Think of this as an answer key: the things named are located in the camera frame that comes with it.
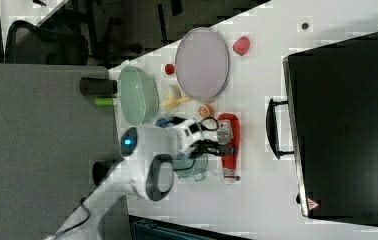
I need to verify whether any green marker cylinder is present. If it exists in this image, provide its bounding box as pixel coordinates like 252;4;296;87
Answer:
94;97;114;106

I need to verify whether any red strawberry toy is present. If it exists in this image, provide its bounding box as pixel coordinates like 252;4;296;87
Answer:
232;36;250;56

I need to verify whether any red plush ketchup bottle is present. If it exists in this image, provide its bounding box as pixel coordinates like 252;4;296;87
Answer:
217;113;241;184

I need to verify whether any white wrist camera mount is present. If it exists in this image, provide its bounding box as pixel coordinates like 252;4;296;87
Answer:
173;119;205;155

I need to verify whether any orange slice toy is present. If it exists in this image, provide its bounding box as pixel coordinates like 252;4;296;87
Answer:
198;103;215;118

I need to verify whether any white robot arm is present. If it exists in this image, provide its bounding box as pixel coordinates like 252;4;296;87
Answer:
46;114;241;240

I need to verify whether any black mesh office chair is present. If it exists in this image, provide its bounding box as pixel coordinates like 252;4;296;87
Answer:
4;20;89;66

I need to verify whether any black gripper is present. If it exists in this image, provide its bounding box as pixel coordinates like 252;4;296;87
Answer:
190;140;237;158

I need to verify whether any black cylinder post upper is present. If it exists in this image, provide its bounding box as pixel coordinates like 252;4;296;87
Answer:
79;77;118;96

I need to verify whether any peeled banana toy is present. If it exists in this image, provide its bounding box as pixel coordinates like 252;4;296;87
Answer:
161;84;191;110

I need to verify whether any small red tomato toy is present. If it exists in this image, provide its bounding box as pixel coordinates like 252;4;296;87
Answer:
165;64;175;75

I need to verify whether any green perforated colander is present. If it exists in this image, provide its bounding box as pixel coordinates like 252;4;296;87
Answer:
118;66;159;126

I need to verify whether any blue bowl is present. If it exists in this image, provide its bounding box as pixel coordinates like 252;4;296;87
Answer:
155;117;174;128

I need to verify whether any green cup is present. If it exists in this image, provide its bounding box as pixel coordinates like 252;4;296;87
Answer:
173;154;208;182

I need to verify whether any lilac round plate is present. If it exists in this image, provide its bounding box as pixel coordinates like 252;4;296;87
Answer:
175;27;229;102

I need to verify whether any black toaster oven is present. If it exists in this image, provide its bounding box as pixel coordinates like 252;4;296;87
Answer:
266;32;378;227

